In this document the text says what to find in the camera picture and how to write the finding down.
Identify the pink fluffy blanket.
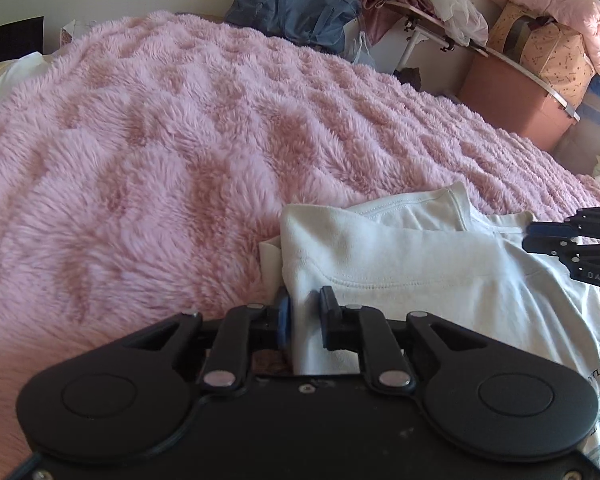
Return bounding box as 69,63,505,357
0,10,600,480

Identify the pink quilt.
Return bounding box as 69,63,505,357
481,0,600,91

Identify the white plastic bag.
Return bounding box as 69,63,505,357
345,30,377,68

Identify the pink storage box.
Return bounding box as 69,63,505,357
457,45,581,153

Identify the white folding table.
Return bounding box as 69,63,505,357
380,0,481,76

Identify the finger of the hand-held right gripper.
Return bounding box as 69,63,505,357
526,215,586,239
521,236,581,261

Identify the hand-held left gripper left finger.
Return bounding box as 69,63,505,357
125,287,293,393

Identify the dark maroon cloth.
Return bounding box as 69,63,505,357
395,66,423,92

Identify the blue duffel bag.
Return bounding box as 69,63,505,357
224,0,363,56

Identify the blue striped bag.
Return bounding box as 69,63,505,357
555,75,600,176

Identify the pink clothes pile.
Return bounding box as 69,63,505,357
360,0,433,46

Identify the black flat panel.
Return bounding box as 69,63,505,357
0,16,45,68

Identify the white printed shopping bag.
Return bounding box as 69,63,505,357
60,20,88,47

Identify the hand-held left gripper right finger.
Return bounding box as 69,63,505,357
319,286,486,393

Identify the beige patterned storage bag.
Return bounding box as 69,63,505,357
487,2,596,106

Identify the white printed sweatshirt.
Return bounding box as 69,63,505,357
259,181,600,461

